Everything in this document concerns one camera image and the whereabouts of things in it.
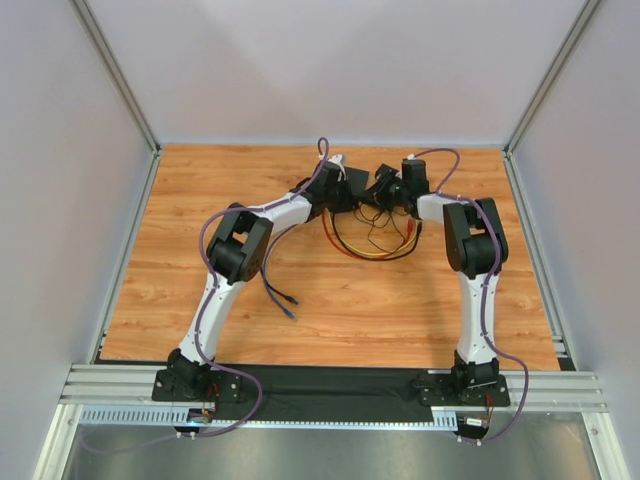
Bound red ethernet cable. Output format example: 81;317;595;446
322;210;414;261

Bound blue ethernet cable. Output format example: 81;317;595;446
261;242;297;322

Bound black network switch box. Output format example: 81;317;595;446
345;167;369;197

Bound aluminium left frame post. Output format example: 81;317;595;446
69;0;164;151

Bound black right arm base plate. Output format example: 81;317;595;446
409;370;511;407

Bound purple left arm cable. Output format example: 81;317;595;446
79;137;335;454

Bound grey slotted cable duct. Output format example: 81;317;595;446
79;405;458;431

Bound black cloth strip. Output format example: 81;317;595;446
239;364;433;423

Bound aluminium frame post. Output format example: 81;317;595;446
69;0;164;151
504;0;604;154

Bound black long ethernet cable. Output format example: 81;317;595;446
258;242;299;306

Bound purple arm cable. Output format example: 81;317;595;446
79;137;335;454
407;147;530;446

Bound yellow ethernet cable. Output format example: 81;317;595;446
328;212;419;258

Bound aluminium right frame post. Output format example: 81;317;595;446
504;0;604;154

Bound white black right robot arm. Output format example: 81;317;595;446
370;159;508;393

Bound black power adapter with cord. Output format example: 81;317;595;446
353;197;414;257

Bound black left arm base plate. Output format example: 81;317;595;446
151;365;242;403

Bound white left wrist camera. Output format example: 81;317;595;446
329;154;347;182

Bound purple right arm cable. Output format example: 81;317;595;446
407;147;530;446

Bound aluminium front frame rail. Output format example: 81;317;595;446
59;364;608;413

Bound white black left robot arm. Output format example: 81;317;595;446
152;154;348;401

